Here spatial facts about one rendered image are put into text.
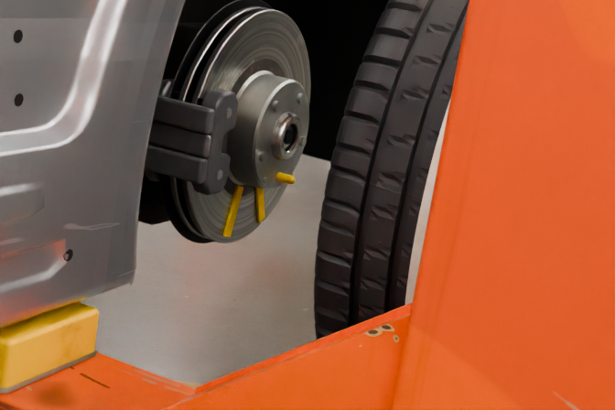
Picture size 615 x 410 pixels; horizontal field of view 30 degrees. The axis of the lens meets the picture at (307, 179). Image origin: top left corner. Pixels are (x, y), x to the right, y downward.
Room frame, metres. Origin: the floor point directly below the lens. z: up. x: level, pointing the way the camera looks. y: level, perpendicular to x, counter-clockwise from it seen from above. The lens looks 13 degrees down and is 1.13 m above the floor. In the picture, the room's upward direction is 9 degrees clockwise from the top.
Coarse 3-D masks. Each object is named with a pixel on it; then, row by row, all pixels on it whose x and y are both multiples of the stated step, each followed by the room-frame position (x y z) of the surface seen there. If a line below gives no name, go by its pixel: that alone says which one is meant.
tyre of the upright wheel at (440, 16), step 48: (432, 0) 1.21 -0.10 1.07; (384, 48) 1.17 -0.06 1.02; (432, 48) 1.16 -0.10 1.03; (384, 96) 1.15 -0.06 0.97; (432, 96) 1.14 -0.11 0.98; (336, 144) 1.16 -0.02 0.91; (384, 144) 1.13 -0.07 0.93; (432, 144) 1.11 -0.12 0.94; (336, 192) 1.14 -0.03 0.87; (384, 192) 1.11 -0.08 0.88; (336, 240) 1.13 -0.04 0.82; (384, 240) 1.11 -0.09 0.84; (336, 288) 1.14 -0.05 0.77; (384, 288) 1.11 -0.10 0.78
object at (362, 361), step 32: (384, 320) 0.92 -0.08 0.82; (288, 352) 0.96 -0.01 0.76; (320, 352) 0.83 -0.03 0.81; (352, 352) 0.82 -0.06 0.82; (384, 352) 0.81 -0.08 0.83; (32, 384) 0.98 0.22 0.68; (64, 384) 0.99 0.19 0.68; (96, 384) 1.00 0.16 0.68; (128, 384) 1.02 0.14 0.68; (160, 384) 1.03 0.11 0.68; (224, 384) 0.95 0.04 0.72; (256, 384) 0.85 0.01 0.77; (288, 384) 0.84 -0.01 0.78; (320, 384) 0.83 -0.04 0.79; (352, 384) 0.82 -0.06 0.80; (384, 384) 0.81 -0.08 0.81
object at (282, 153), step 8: (280, 120) 1.47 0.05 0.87; (288, 120) 1.48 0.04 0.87; (296, 120) 1.50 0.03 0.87; (280, 128) 1.47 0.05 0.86; (288, 128) 1.49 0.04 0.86; (296, 128) 1.51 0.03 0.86; (272, 136) 1.47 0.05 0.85; (280, 136) 1.46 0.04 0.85; (288, 136) 1.49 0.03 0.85; (296, 136) 1.51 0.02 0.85; (272, 144) 1.47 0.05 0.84; (280, 144) 1.47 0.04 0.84; (288, 144) 1.49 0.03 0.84; (296, 144) 1.51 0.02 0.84; (272, 152) 1.47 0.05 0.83; (280, 152) 1.47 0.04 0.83; (288, 152) 1.49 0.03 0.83
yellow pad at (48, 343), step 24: (48, 312) 1.04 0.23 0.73; (72, 312) 1.05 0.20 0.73; (96, 312) 1.06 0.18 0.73; (0, 336) 0.96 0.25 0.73; (24, 336) 0.97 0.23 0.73; (48, 336) 1.00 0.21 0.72; (72, 336) 1.03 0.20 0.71; (0, 360) 0.95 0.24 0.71; (24, 360) 0.97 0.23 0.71; (48, 360) 1.00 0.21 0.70; (72, 360) 1.04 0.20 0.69; (0, 384) 0.95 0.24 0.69; (24, 384) 0.97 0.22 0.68
